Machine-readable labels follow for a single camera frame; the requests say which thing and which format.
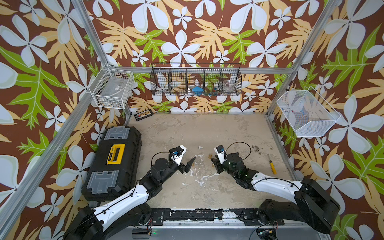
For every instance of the black wire basket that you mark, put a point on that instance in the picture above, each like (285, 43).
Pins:
(180, 78)

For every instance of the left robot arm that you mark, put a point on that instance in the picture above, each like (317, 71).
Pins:
(129, 209)

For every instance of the small black tray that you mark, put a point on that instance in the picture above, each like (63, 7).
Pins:
(143, 115)

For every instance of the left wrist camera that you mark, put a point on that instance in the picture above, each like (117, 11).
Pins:
(177, 153)

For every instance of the white wire basket left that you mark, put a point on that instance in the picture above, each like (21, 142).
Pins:
(111, 88)

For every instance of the black yellow toolbox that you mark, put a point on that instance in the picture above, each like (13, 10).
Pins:
(114, 169)

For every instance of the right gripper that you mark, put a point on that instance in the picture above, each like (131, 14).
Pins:
(217, 163)

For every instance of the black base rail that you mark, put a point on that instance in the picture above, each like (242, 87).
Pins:
(247, 216)

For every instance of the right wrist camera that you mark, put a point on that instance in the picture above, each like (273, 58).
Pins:
(220, 151)

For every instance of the white mesh basket right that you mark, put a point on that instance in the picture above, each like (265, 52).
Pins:
(309, 114)

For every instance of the yellow handled screwdriver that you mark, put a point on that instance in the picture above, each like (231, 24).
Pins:
(272, 165)

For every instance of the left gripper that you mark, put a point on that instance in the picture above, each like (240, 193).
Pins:
(183, 165)

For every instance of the blue item in basket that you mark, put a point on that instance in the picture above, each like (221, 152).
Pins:
(197, 91)

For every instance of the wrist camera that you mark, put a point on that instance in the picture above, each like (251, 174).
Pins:
(177, 153)
(220, 151)

